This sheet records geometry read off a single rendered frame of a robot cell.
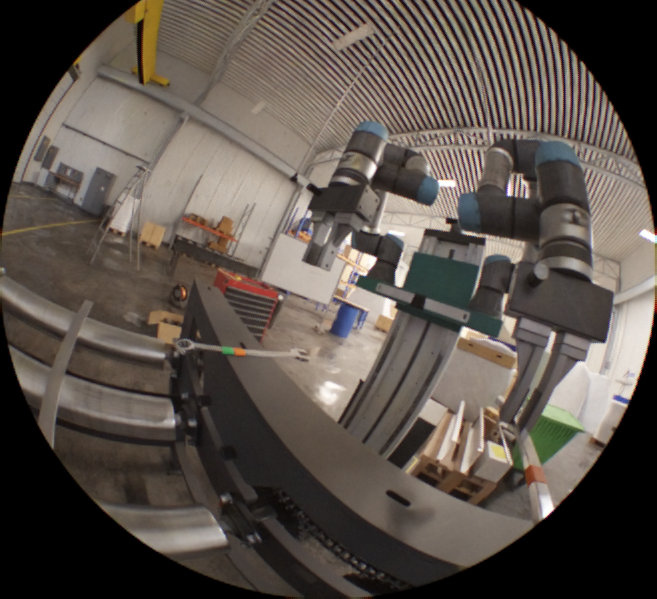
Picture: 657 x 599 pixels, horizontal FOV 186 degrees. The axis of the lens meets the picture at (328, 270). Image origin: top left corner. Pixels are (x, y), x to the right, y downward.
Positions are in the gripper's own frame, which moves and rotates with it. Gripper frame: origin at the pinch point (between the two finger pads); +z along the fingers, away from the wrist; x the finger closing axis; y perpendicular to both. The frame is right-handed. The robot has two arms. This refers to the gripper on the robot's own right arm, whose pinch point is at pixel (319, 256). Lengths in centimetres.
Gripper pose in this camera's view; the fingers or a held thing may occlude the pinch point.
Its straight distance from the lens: 35.8
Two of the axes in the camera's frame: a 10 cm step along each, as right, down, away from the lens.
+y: -6.4, -3.0, -7.0
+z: -3.7, 9.3, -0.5
